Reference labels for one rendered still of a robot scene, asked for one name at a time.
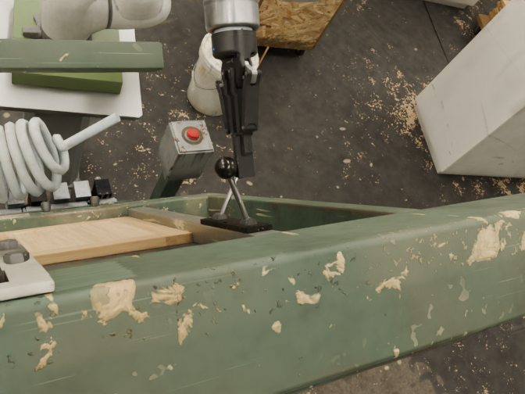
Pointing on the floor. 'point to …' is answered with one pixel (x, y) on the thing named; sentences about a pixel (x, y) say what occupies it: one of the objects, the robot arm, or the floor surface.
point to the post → (164, 190)
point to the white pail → (205, 89)
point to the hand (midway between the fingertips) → (243, 155)
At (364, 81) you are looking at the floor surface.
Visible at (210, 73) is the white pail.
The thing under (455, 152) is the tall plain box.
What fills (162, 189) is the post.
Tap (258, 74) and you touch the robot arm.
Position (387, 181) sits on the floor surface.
